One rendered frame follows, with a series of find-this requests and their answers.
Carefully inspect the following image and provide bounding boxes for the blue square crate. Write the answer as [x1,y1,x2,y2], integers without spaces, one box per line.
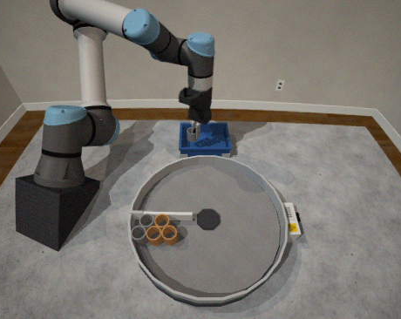
[179,123,231,159]

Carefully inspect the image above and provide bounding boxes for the grey metal bushing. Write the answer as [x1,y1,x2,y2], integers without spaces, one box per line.
[187,127,197,142]
[139,214,155,230]
[131,226,148,246]

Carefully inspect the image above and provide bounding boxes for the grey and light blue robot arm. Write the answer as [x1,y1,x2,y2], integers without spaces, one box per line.
[34,0,215,188]

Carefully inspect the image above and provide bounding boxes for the grey round turntable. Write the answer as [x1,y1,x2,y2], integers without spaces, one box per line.
[128,155,301,307]

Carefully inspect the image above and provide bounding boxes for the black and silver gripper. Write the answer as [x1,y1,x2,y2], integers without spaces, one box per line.
[179,75,213,139]

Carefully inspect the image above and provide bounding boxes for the bronze bushing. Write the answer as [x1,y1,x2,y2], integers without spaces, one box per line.
[154,214,170,231]
[146,226,163,246]
[161,226,178,246]

